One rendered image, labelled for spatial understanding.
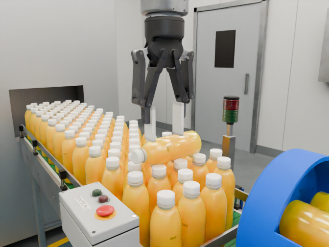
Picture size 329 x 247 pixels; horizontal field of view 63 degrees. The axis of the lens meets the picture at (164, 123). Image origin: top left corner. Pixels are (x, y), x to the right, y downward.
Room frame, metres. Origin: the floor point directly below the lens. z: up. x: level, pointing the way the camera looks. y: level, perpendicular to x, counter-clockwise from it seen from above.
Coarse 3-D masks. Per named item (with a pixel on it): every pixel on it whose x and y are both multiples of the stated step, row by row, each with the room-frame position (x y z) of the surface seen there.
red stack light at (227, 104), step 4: (224, 100) 1.04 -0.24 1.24; (228, 100) 1.03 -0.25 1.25; (232, 100) 1.02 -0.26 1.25; (236, 100) 1.02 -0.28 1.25; (224, 104) 1.04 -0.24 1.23; (228, 104) 1.03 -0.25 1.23; (232, 104) 1.02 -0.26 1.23; (236, 104) 1.03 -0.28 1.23; (224, 108) 1.04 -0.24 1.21; (228, 108) 1.03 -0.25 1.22; (232, 108) 1.02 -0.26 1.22; (236, 108) 1.03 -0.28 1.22
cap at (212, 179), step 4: (208, 176) 0.62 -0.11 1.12; (212, 176) 0.62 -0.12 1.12; (216, 176) 0.62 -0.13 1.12; (220, 176) 0.62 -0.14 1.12; (208, 180) 0.61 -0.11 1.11; (212, 180) 0.60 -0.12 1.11; (216, 180) 0.60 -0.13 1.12; (220, 180) 0.61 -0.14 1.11; (208, 184) 0.61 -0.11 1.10; (212, 184) 0.60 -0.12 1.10; (216, 184) 0.60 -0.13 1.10
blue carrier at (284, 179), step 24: (288, 168) 0.43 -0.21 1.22; (312, 168) 0.54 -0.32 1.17; (264, 192) 0.41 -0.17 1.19; (288, 192) 0.39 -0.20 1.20; (312, 192) 0.55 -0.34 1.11; (240, 216) 0.41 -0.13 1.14; (264, 216) 0.38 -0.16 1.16; (240, 240) 0.40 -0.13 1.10; (264, 240) 0.37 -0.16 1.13; (288, 240) 0.34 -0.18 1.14
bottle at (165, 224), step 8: (160, 208) 0.52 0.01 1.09; (168, 208) 0.52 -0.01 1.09; (176, 208) 0.53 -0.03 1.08; (152, 216) 0.52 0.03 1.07; (160, 216) 0.51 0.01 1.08; (168, 216) 0.51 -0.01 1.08; (176, 216) 0.51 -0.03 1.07; (152, 224) 0.51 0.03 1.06; (160, 224) 0.50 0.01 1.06; (168, 224) 0.50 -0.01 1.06; (176, 224) 0.51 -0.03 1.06; (152, 232) 0.51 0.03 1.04; (160, 232) 0.50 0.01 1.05; (168, 232) 0.50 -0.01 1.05; (176, 232) 0.50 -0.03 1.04; (152, 240) 0.51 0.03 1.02; (160, 240) 0.50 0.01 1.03; (168, 240) 0.50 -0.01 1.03; (176, 240) 0.50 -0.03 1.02
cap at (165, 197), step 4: (160, 192) 0.54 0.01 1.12; (164, 192) 0.54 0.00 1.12; (168, 192) 0.54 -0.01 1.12; (172, 192) 0.54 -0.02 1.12; (160, 196) 0.52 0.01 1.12; (164, 196) 0.52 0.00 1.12; (168, 196) 0.52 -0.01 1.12; (172, 196) 0.52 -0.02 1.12; (160, 200) 0.52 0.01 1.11; (164, 200) 0.51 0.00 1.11; (168, 200) 0.51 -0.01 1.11; (172, 200) 0.52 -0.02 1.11; (164, 204) 0.51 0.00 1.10; (168, 204) 0.51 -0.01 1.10
